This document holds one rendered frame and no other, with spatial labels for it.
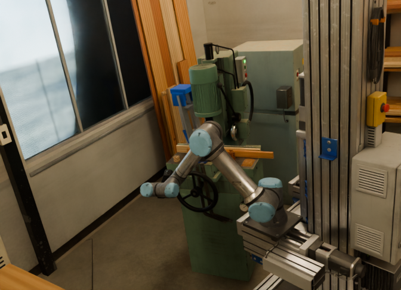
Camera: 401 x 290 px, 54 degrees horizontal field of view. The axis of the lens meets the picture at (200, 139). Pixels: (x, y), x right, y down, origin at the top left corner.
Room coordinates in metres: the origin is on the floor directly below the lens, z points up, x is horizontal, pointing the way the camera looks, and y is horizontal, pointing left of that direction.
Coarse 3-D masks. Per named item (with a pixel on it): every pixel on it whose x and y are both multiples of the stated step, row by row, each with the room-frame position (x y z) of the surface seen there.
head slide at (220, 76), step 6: (222, 78) 2.54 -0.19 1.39; (222, 96) 2.51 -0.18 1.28; (222, 102) 2.50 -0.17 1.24; (222, 108) 2.49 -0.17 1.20; (222, 114) 2.49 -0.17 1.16; (216, 120) 2.51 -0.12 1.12; (222, 120) 2.50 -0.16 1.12; (222, 126) 2.50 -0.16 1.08; (228, 126) 2.55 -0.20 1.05; (228, 132) 2.54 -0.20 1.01
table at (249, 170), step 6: (180, 156) 2.49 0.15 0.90; (168, 162) 2.42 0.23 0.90; (174, 162) 2.40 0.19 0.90; (240, 162) 2.27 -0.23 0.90; (258, 162) 2.28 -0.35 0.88; (168, 168) 2.41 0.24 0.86; (174, 168) 2.39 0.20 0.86; (246, 168) 2.18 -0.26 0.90; (252, 168) 2.17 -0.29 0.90; (216, 174) 2.21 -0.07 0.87; (222, 174) 2.25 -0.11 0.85; (252, 174) 2.16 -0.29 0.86; (216, 180) 2.16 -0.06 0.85
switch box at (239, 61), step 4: (244, 56) 2.70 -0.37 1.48; (236, 60) 2.63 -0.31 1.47; (240, 60) 2.62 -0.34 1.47; (236, 64) 2.63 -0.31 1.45; (240, 64) 2.62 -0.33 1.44; (236, 68) 2.63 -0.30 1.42; (240, 68) 2.62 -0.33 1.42; (244, 68) 2.65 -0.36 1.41; (240, 72) 2.62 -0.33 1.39; (244, 72) 2.64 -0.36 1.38; (240, 76) 2.62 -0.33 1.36; (244, 76) 2.64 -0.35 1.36; (240, 80) 2.62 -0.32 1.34; (244, 80) 2.63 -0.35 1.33
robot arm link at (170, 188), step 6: (168, 180) 1.86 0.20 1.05; (174, 180) 1.87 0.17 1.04; (156, 186) 1.83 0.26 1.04; (162, 186) 1.82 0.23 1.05; (168, 186) 1.80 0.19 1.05; (174, 186) 1.80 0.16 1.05; (156, 192) 1.82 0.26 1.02; (162, 192) 1.80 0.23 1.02; (168, 192) 1.79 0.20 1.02; (174, 192) 1.79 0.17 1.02
